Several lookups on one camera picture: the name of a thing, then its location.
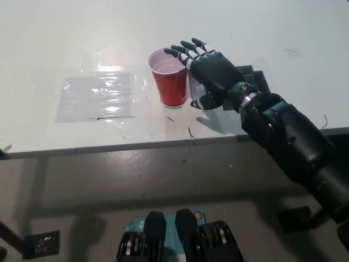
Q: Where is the black floor tape square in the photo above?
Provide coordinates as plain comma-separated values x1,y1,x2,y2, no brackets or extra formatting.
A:
277,206,320,234
24,230,61,259

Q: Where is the clear soap pump bottle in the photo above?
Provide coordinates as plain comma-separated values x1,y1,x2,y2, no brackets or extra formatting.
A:
188,73,211,109

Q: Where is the clear plastic sheet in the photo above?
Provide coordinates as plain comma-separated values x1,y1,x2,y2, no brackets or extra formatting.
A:
55,71,149,123

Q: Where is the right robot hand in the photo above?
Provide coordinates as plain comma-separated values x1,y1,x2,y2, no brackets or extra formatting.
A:
163,37,248,110

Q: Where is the black tape patch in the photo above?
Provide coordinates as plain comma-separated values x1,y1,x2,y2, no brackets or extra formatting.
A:
222,64,271,111

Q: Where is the black metal table leg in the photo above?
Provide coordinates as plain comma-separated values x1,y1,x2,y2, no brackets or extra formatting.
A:
0,219,28,259

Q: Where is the red plastic cup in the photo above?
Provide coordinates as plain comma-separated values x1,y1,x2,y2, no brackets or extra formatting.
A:
148,48,189,107

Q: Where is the black robot torso teal top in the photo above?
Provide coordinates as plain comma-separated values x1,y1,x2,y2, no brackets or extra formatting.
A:
116,209,244,262

